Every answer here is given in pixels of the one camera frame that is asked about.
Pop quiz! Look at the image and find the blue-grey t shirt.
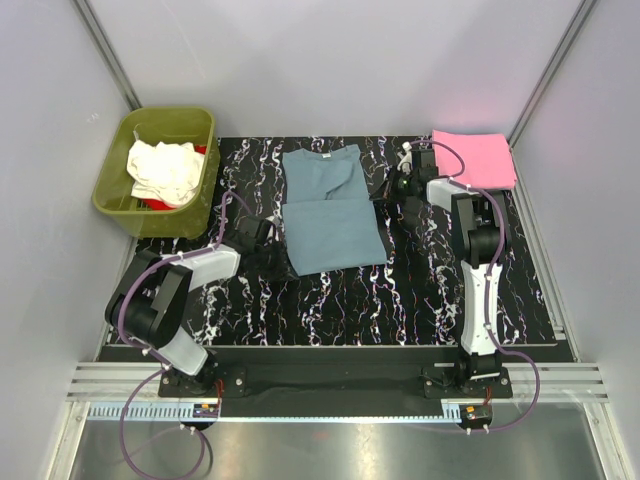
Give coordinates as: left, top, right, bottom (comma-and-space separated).
281, 145, 387, 276

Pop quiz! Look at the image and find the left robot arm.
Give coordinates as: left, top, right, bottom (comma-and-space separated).
104, 215, 294, 396

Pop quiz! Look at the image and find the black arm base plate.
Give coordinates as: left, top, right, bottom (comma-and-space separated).
159, 346, 513, 413

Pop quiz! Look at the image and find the red t shirt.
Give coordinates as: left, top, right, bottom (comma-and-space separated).
140, 145, 207, 211

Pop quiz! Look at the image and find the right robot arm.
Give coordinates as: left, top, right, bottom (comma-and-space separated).
370, 142, 510, 397

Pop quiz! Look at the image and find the aluminium frame post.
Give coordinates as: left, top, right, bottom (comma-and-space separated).
71, 0, 142, 111
507, 0, 601, 146

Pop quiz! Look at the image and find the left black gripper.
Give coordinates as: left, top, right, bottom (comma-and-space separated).
255, 238, 298, 283

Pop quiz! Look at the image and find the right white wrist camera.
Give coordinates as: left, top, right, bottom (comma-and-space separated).
397, 141, 413, 174

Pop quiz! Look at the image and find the slotted cable duct rail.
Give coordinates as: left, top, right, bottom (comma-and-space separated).
88, 402, 461, 424

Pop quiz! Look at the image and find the right aluminium frame post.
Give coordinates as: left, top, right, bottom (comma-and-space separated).
507, 0, 601, 146

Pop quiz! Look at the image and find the olive green plastic bin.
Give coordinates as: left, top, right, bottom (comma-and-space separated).
92, 106, 220, 239

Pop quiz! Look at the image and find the left aluminium frame post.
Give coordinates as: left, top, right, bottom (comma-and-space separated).
71, 0, 142, 111

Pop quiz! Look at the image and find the white t shirt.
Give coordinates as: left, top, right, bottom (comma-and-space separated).
126, 140, 205, 208

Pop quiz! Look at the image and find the folded pink t shirt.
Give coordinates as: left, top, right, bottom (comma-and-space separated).
431, 130, 517, 190

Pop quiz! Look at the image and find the black marbled table mat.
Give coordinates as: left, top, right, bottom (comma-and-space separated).
94, 134, 566, 347

